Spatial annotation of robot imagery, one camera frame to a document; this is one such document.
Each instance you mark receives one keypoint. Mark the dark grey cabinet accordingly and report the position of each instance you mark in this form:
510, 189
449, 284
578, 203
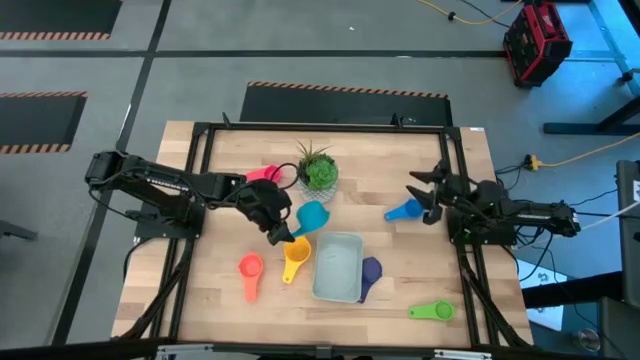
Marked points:
620, 330

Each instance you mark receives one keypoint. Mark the green succulent in white pot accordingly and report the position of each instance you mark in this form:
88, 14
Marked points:
320, 172

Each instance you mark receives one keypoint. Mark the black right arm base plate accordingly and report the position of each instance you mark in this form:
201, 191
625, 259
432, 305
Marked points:
505, 235

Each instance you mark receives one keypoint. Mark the clear plastic tray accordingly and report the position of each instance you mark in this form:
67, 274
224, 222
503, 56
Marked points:
337, 267

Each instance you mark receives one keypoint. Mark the black furniture foot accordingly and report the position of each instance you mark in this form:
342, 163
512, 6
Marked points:
17, 231

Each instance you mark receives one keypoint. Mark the blue measuring cup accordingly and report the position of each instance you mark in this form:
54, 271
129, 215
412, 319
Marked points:
405, 211

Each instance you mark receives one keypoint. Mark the white floor sheet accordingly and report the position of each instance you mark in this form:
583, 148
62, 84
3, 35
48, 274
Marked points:
545, 275

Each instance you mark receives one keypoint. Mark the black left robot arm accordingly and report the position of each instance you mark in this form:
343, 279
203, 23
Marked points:
165, 182

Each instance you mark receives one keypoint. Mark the blue metal desk frame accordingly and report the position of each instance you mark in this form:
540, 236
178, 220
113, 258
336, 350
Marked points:
607, 30

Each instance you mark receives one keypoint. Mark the black desk edge beam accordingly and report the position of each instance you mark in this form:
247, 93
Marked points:
575, 290

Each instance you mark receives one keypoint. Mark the black overhead crossbar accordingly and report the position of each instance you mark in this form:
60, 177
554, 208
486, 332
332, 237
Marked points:
75, 350

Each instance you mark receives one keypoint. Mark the black striped-edge floor mat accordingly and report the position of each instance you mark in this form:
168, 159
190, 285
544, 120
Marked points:
37, 120
345, 107
55, 15

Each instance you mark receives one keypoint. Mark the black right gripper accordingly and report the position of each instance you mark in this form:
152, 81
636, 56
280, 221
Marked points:
452, 192

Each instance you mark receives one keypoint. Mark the orange measuring cup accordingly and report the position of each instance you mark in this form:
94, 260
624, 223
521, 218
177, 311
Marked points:
251, 267

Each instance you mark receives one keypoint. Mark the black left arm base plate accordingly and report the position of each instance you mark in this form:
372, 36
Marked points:
150, 230

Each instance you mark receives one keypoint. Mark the pink measuring cup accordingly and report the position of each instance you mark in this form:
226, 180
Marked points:
262, 174

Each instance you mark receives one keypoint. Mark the black aluminium table frame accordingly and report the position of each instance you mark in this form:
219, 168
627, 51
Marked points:
325, 127

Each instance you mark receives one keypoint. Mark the teal measuring cup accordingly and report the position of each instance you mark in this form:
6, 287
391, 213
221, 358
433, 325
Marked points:
312, 216

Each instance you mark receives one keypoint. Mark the silver metal bracket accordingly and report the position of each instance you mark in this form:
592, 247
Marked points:
182, 352
462, 355

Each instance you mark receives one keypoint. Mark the yellow measuring cup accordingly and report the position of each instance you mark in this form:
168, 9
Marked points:
296, 252

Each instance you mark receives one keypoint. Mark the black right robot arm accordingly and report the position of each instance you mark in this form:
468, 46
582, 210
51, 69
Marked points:
540, 215

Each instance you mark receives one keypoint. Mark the dark desk foot bar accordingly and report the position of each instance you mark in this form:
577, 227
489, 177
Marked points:
575, 129

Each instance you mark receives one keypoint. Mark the purple measuring cup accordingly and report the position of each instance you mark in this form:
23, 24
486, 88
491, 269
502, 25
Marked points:
371, 272

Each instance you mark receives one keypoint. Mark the metal cup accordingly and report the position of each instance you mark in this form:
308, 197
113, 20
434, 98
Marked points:
586, 340

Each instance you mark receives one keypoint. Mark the red and black tool box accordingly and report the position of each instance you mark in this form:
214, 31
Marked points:
537, 42

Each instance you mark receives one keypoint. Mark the dark grey equipment case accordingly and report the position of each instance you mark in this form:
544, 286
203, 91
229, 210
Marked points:
629, 240

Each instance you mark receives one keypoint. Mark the green measuring cup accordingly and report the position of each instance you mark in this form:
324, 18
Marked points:
432, 311

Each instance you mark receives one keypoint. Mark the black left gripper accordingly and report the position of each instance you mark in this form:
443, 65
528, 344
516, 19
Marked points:
260, 200

